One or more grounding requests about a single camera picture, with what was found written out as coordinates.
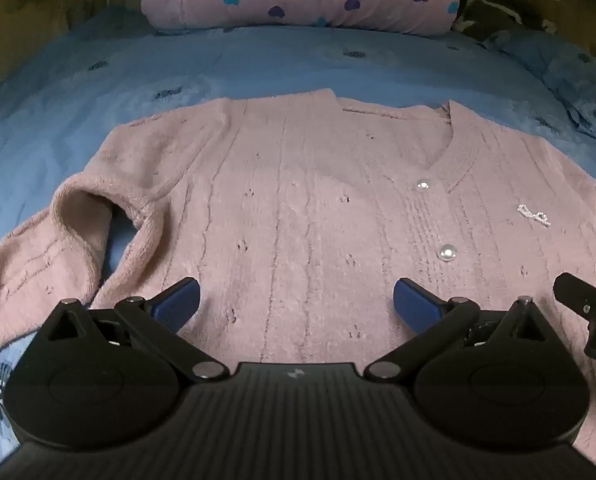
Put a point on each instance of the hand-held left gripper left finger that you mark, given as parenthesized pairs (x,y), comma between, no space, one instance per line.
(180,300)

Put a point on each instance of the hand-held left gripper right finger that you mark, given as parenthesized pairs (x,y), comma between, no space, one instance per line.
(412,305)

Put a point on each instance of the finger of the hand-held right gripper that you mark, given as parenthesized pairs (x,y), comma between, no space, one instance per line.
(578,296)

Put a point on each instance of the pink knitted cardigan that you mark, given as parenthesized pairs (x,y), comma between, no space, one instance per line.
(303,200)

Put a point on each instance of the blue floral pillow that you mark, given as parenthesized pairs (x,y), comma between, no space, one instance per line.
(558,75)

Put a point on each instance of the blue floral bedsheet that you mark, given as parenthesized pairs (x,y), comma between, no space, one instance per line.
(127,70)

